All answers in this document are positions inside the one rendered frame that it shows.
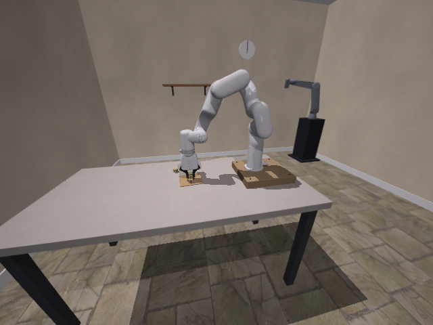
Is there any tan square mat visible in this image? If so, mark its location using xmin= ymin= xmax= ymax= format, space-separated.
xmin=179 ymin=173 xmax=203 ymax=187

